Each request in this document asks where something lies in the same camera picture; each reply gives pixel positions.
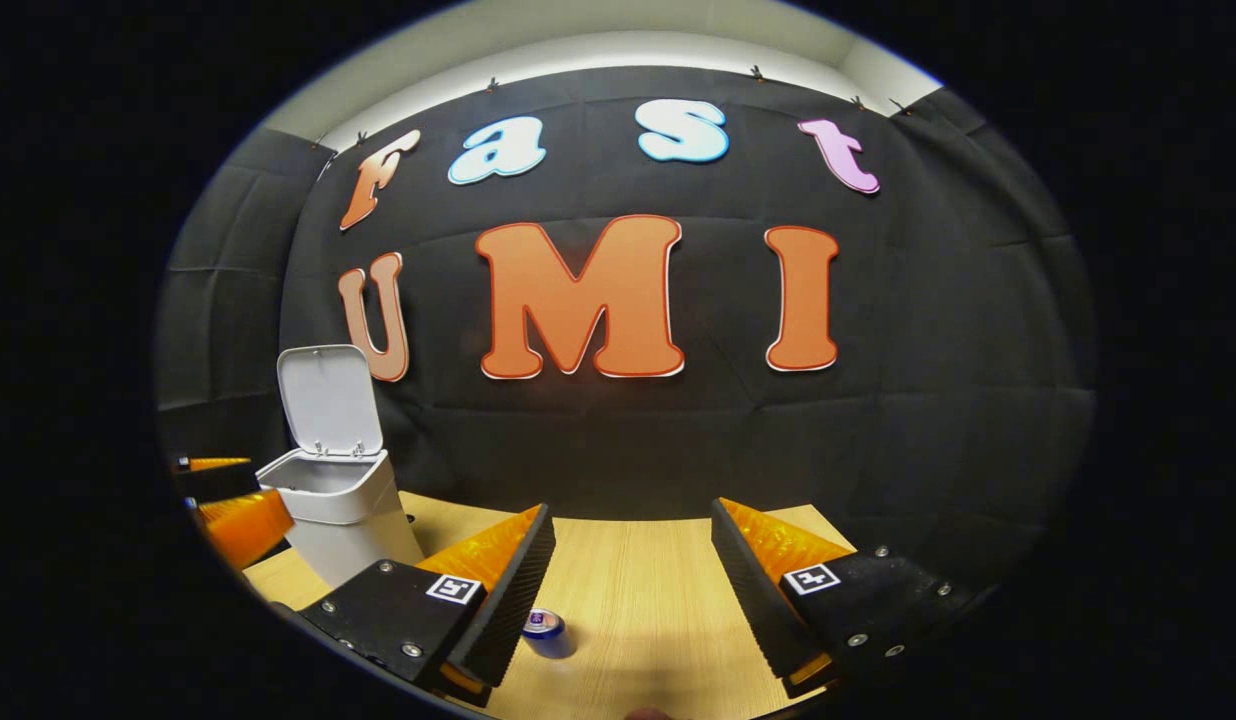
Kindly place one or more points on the blue pop can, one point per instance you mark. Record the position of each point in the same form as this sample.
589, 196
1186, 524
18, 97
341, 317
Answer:
550, 638

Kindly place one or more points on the white desktop garbage bin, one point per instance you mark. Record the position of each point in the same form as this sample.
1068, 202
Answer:
343, 500

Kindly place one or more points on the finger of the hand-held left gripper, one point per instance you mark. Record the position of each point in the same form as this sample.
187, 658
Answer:
213, 480
248, 525

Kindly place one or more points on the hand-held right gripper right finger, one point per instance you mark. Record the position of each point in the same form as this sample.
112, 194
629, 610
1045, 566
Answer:
753, 600

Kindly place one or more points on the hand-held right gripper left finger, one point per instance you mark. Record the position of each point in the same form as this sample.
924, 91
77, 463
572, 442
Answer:
503, 610

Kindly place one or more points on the wooden desktop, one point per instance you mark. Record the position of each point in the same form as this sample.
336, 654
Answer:
638, 600

